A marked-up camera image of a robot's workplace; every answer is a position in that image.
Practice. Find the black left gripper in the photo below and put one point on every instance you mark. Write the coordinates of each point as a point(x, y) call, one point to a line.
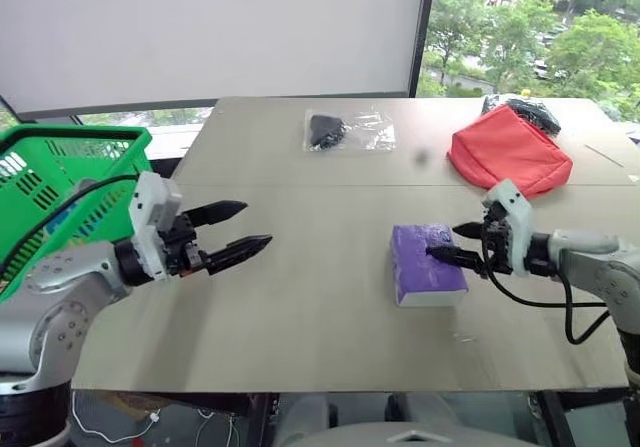
point(182, 252)

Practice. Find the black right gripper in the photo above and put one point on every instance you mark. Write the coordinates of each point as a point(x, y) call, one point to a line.
point(500, 247)

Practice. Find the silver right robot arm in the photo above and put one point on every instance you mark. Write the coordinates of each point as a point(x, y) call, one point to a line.
point(590, 252)

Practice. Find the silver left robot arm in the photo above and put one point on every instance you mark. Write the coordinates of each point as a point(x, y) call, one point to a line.
point(60, 312)

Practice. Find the colourful package in basket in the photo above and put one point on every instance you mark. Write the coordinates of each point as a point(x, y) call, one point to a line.
point(85, 227)

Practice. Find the green plastic basket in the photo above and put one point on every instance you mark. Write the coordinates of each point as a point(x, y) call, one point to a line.
point(30, 187)

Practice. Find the purple tissue pack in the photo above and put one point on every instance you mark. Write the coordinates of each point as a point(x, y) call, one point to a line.
point(425, 277)

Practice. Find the red fabric pouch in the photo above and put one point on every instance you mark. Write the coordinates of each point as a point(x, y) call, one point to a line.
point(505, 152)

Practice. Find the black item in clear bag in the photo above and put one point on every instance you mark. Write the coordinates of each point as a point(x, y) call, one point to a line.
point(325, 129)

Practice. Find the black mesh bag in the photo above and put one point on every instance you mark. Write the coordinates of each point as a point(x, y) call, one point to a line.
point(537, 112)

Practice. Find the thin wooden stick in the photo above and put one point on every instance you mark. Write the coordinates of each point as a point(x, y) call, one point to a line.
point(606, 155)

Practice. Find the white roller blind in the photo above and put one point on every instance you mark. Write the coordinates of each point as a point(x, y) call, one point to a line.
point(210, 32)

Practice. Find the grey robot torso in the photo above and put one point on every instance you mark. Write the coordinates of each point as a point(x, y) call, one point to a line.
point(400, 434)

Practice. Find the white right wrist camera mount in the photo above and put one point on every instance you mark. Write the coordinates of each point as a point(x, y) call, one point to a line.
point(517, 217)

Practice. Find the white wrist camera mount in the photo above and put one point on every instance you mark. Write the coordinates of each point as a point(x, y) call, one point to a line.
point(152, 207)
point(517, 217)

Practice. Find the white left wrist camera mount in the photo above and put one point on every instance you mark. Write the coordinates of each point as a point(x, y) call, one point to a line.
point(152, 207)

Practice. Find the black window frame post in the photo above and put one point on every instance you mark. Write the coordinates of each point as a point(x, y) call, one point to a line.
point(420, 42)

